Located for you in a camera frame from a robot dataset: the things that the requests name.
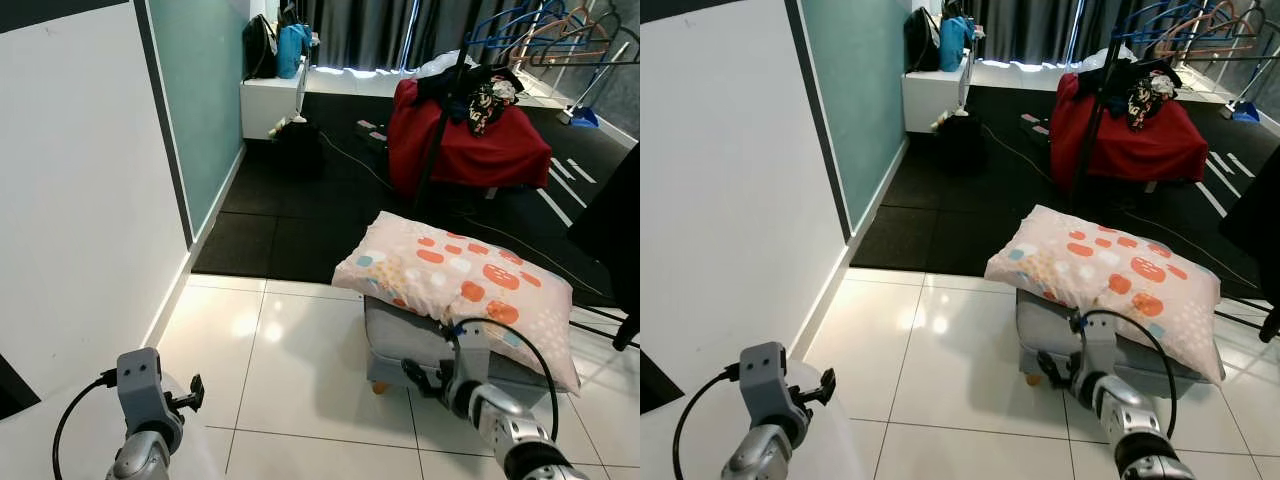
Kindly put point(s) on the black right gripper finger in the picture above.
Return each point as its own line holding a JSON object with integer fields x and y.
{"x": 1050, "y": 363}
{"x": 415, "y": 370}

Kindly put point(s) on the pink pillow with orange spots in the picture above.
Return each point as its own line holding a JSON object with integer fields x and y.
{"x": 1100, "y": 265}
{"x": 450, "y": 275}

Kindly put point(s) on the black clothes rack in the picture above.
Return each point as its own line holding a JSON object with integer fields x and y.
{"x": 432, "y": 160}
{"x": 1091, "y": 150}

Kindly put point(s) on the red cloth cover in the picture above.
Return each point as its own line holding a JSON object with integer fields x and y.
{"x": 1140, "y": 150}
{"x": 480, "y": 155}

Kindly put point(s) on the black stand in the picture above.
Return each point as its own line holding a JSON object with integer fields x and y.
{"x": 612, "y": 230}
{"x": 1258, "y": 230}

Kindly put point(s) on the power strip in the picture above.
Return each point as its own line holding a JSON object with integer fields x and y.
{"x": 1034, "y": 127}
{"x": 370, "y": 133}

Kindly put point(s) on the black lumpy bag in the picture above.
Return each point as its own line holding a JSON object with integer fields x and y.
{"x": 960, "y": 140}
{"x": 298, "y": 148}

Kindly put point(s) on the patterned cloth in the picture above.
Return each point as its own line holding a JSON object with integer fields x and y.
{"x": 487, "y": 105}
{"x": 1145, "y": 100}

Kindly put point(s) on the black garment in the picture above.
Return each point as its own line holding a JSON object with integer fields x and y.
{"x": 450, "y": 85}
{"x": 1110, "y": 78}

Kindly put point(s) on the white cabinet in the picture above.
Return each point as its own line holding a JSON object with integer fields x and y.
{"x": 932, "y": 98}
{"x": 270, "y": 105}

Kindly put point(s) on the white bundle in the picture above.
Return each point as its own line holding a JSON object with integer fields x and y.
{"x": 1105, "y": 58}
{"x": 445, "y": 65}

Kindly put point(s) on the blue bag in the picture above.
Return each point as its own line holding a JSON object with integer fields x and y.
{"x": 954, "y": 45}
{"x": 292, "y": 52}

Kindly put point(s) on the dark curtain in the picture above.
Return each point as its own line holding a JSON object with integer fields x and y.
{"x": 1020, "y": 25}
{"x": 350, "y": 30}

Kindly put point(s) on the pink clothes hanger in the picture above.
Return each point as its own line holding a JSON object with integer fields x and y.
{"x": 1195, "y": 22}
{"x": 575, "y": 18}

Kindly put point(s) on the blue clothes hanger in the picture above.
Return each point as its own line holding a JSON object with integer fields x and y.
{"x": 1175, "y": 9}
{"x": 530, "y": 12}

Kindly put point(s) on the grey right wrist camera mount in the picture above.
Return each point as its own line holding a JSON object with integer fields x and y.
{"x": 472, "y": 350}
{"x": 1098, "y": 345}

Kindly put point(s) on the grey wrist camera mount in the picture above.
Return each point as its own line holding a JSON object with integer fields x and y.
{"x": 1098, "y": 345}
{"x": 765, "y": 378}
{"x": 140, "y": 385}
{"x": 472, "y": 350}

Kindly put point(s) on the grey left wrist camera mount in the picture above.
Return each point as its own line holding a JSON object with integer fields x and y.
{"x": 140, "y": 385}
{"x": 765, "y": 378}

